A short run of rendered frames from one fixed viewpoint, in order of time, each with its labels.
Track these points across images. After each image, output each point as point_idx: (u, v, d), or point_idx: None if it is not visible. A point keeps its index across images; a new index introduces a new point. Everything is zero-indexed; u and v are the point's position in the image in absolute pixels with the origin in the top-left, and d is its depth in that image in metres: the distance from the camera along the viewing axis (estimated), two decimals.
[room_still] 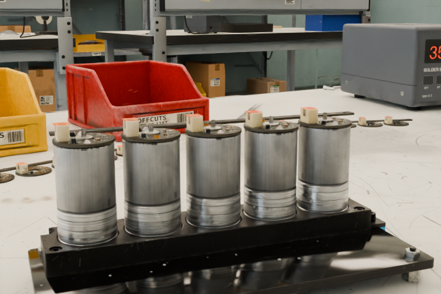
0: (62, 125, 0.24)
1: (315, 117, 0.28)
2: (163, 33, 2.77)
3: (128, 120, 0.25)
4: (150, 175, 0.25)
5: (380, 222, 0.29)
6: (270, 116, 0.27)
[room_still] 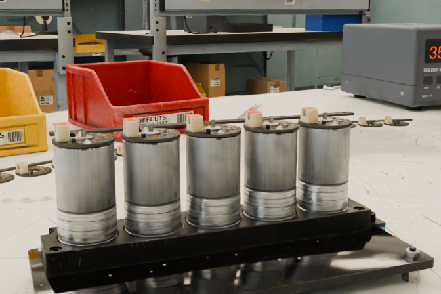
0: (62, 125, 0.24)
1: (315, 117, 0.28)
2: (163, 33, 2.77)
3: (128, 120, 0.25)
4: (150, 175, 0.25)
5: (380, 222, 0.29)
6: (270, 116, 0.27)
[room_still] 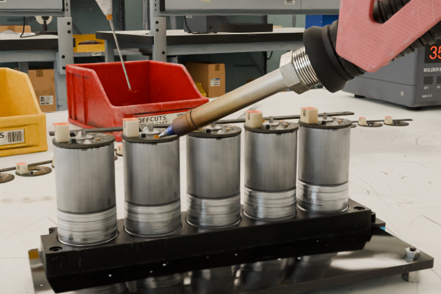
0: (62, 125, 0.24)
1: (315, 117, 0.28)
2: (163, 33, 2.77)
3: (128, 120, 0.25)
4: (150, 175, 0.25)
5: (380, 222, 0.29)
6: (270, 116, 0.27)
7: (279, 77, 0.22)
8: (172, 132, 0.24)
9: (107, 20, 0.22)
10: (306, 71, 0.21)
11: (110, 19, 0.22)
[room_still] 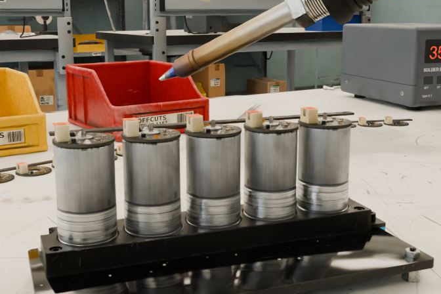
0: (62, 125, 0.24)
1: (315, 117, 0.28)
2: (163, 33, 2.77)
3: (128, 120, 0.25)
4: (150, 175, 0.25)
5: (380, 222, 0.29)
6: (270, 116, 0.27)
7: (285, 9, 0.21)
8: (174, 74, 0.24)
9: None
10: (313, 0, 0.20)
11: None
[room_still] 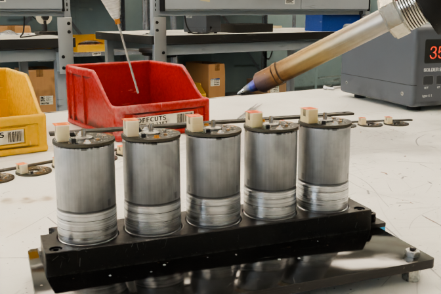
0: (62, 125, 0.24)
1: (315, 117, 0.28)
2: (163, 33, 2.77)
3: (128, 120, 0.25)
4: (150, 175, 0.25)
5: (380, 222, 0.29)
6: (270, 116, 0.27)
7: (378, 20, 0.20)
8: (254, 88, 0.23)
9: (115, 23, 0.22)
10: (411, 10, 0.19)
11: (118, 23, 0.22)
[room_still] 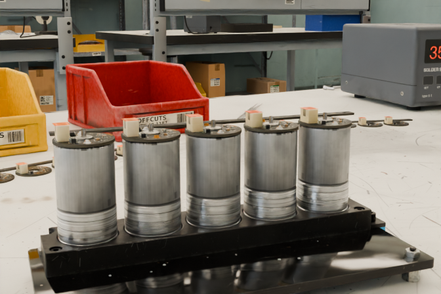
0: (62, 125, 0.24)
1: (315, 117, 0.28)
2: (163, 33, 2.77)
3: (128, 120, 0.25)
4: (150, 175, 0.25)
5: (380, 222, 0.29)
6: (270, 116, 0.27)
7: None
8: None
9: None
10: None
11: None
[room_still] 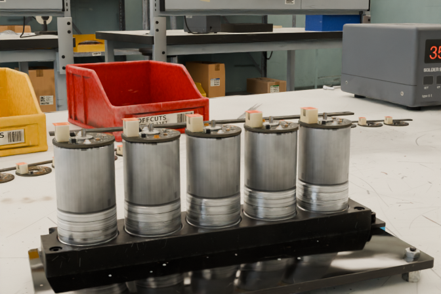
0: (62, 125, 0.24)
1: (315, 117, 0.28)
2: (163, 33, 2.77)
3: (128, 120, 0.25)
4: (150, 175, 0.25)
5: (380, 222, 0.29)
6: (270, 116, 0.27)
7: None
8: None
9: None
10: None
11: None
